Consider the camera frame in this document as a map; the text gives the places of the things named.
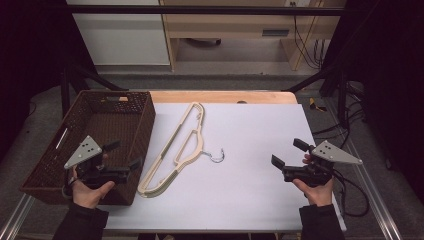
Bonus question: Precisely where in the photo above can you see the black curtain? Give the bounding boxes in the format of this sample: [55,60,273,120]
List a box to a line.
[0,0,98,161]
[321,0,424,204]

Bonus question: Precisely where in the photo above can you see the person's right hand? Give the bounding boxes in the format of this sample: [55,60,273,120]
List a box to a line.
[292,153,335,208]

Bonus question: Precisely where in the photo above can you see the aluminium rail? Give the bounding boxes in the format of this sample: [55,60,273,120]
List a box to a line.
[345,138,405,240]
[0,194,36,240]

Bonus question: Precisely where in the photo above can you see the black frame strut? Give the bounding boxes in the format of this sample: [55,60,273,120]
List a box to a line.
[285,64,350,128]
[60,64,130,117]

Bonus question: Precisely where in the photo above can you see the light wooden desk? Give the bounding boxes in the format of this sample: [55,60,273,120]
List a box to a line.
[159,0,348,72]

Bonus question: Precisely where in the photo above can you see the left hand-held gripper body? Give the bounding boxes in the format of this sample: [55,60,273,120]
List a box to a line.
[63,135,132,190]

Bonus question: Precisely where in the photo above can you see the person's left hand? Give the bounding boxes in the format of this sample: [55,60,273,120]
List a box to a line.
[70,165,116,210]

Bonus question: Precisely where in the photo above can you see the brown woven basket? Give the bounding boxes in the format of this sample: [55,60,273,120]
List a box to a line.
[19,89,157,207]

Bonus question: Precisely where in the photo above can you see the white table sheet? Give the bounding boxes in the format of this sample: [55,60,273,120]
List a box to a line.
[99,102,348,233]

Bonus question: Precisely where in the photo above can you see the white cabinet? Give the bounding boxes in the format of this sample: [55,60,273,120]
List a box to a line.
[65,0,172,66]

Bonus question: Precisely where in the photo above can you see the black floor cable bundle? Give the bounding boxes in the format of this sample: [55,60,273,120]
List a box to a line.
[312,81,368,142]

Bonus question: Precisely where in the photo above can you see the black horizontal frame bar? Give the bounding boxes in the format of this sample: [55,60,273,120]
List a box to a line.
[63,4,348,16]

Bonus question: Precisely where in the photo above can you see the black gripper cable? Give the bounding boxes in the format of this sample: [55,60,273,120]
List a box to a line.
[331,168,371,218]

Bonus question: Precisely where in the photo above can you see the hanging black cables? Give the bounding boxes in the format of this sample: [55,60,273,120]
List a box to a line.
[289,1,332,70]

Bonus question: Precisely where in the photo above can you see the yellow and black tool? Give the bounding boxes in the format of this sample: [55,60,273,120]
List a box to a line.
[308,97,328,113]

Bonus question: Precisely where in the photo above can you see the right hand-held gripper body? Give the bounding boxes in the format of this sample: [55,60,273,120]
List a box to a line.
[282,139,363,188]

